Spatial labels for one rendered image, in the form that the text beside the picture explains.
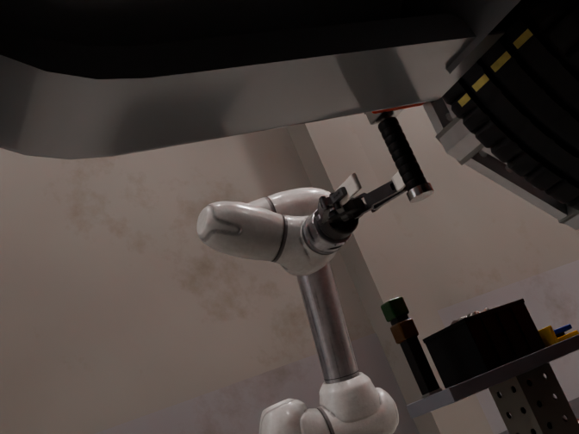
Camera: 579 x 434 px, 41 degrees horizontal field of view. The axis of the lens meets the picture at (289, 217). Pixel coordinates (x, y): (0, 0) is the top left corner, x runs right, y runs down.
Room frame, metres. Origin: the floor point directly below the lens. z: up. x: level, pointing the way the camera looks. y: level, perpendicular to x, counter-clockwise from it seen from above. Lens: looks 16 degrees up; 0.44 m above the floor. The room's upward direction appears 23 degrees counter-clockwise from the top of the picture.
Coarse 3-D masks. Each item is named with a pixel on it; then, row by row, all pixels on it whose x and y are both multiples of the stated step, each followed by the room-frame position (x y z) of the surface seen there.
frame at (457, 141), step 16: (432, 112) 1.03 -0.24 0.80; (448, 112) 1.03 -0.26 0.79; (448, 128) 1.02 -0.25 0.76; (464, 128) 0.99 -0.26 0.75; (448, 144) 1.03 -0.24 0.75; (464, 144) 1.01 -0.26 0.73; (480, 144) 1.00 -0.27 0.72; (464, 160) 1.04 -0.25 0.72; (480, 160) 1.04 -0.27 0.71; (496, 160) 1.05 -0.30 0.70; (496, 176) 1.05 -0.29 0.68; (512, 176) 1.06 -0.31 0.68; (528, 192) 1.07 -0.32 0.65; (544, 192) 1.08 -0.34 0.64; (544, 208) 1.09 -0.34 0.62; (560, 208) 1.09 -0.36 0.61; (576, 224) 1.10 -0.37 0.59
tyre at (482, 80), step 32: (544, 0) 0.76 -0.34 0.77; (576, 0) 0.75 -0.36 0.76; (512, 32) 0.81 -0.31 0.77; (544, 32) 0.79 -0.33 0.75; (576, 32) 0.76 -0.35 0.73; (480, 64) 0.87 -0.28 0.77; (512, 64) 0.84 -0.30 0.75; (544, 64) 0.81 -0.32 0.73; (576, 64) 0.79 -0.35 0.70; (448, 96) 0.92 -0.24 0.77; (480, 96) 0.89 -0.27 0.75; (512, 96) 0.87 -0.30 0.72; (544, 96) 0.85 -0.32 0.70; (576, 96) 0.83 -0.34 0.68; (480, 128) 0.93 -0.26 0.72; (512, 128) 0.90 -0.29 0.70; (544, 128) 0.89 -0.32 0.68; (576, 128) 0.86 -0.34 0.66; (512, 160) 0.95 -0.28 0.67; (544, 160) 0.93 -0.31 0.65; (576, 160) 0.91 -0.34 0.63; (576, 192) 0.96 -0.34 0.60
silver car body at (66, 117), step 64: (0, 0) 0.50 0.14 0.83; (64, 0) 0.53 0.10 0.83; (128, 0) 0.56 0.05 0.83; (192, 0) 0.59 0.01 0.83; (256, 0) 0.62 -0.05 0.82; (320, 0) 0.66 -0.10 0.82; (384, 0) 0.70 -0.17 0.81; (448, 0) 0.70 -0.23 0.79; (512, 0) 0.65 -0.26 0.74; (0, 64) 0.46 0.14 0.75; (64, 64) 0.49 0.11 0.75; (128, 64) 0.53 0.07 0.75; (192, 64) 0.55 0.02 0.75; (256, 64) 0.58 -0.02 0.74; (320, 64) 0.63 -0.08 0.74; (384, 64) 0.68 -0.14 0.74; (448, 64) 0.74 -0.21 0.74; (0, 128) 0.54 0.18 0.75; (64, 128) 0.56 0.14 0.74; (128, 128) 0.60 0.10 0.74; (192, 128) 0.65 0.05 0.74; (256, 128) 0.70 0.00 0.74
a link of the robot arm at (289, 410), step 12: (276, 408) 2.17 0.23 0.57; (288, 408) 2.17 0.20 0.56; (300, 408) 2.18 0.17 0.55; (312, 408) 2.23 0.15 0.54; (264, 420) 2.17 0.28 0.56; (276, 420) 2.15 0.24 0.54; (288, 420) 2.15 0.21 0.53; (300, 420) 2.16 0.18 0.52; (312, 420) 2.17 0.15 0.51; (324, 420) 2.19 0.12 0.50; (264, 432) 2.17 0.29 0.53; (276, 432) 2.15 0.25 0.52; (288, 432) 2.14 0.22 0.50; (300, 432) 2.15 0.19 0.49; (312, 432) 2.16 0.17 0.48; (324, 432) 2.17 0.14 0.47
